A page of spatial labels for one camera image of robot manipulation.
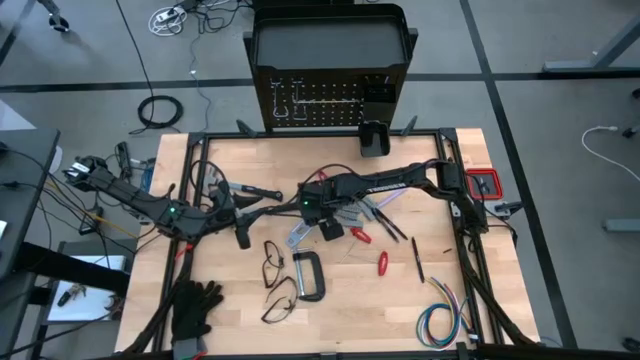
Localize multicoloured coiled wire bundle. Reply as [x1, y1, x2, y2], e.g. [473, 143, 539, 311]
[415, 276, 480, 350]

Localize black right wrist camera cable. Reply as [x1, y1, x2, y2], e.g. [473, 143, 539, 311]
[298, 163, 351, 189]

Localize slim black pen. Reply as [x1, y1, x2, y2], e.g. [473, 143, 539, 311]
[410, 236, 427, 285]

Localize red framed square box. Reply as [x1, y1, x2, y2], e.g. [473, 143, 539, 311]
[465, 168, 504, 202]

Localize black work glove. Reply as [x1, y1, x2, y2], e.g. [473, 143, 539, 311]
[170, 279, 225, 346]

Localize yellow cable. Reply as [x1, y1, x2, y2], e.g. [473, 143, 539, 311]
[47, 182, 139, 240]

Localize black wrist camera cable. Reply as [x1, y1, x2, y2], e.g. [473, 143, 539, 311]
[298, 163, 351, 189]
[191, 159, 232, 201]

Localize tangled black floor cables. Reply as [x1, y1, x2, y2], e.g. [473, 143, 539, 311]
[172, 0, 254, 35]

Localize black pegboard tool stand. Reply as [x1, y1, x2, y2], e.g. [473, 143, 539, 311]
[243, 3, 419, 135]

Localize dark grey desk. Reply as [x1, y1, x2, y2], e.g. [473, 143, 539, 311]
[0, 128, 62, 281]

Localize grey table leg foot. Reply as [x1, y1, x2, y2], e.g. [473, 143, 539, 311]
[542, 13, 640, 75]

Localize black C-clamp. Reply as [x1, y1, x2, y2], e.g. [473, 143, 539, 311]
[291, 249, 327, 303]

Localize bunch of keys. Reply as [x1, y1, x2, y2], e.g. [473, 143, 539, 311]
[56, 282, 87, 308]

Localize coiled black floor cable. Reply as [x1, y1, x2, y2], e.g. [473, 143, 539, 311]
[128, 94, 185, 136]

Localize black office chair base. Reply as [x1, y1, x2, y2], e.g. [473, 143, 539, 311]
[35, 0, 71, 34]

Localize black desk crossbar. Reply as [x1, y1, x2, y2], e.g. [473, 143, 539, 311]
[13, 241, 132, 297]

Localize black pegboard box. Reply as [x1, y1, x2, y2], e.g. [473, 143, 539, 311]
[362, 74, 397, 105]

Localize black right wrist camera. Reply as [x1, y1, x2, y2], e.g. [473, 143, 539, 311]
[298, 183, 327, 225]

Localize clear safety glasses black frame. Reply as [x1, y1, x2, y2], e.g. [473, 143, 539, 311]
[259, 276, 300, 325]
[261, 239, 286, 290]

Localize silver wire peg hook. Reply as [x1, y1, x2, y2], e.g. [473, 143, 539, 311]
[292, 79, 310, 121]
[269, 77, 290, 121]

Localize long wire tool holder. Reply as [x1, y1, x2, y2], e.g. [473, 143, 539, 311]
[294, 98, 363, 107]

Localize thin blue floor cable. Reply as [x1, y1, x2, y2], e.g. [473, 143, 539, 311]
[187, 29, 214, 132]

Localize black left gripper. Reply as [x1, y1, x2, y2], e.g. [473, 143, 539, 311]
[207, 195, 281, 251]

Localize long black floor cable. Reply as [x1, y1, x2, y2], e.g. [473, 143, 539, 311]
[114, 0, 155, 99]

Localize grey floor foot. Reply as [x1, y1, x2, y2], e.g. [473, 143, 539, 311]
[602, 217, 640, 233]

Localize white power strip with cable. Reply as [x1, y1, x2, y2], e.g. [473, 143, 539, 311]
[147, 5, 189, 38]

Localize white paper sheet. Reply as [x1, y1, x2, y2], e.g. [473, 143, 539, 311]
[46, 254, 129, 324]

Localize white floor cable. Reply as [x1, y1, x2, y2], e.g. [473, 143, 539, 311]
[580, 125, 640, 183]

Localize black left wrist camera cable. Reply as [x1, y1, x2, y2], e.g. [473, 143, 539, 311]
[191, 159, 232, 201]

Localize black handled hammer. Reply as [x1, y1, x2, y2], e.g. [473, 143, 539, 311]
[203, 167, 285, 201]

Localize black plastic pegboard bin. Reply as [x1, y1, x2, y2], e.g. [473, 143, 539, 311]
[358, 119, 392, 159]

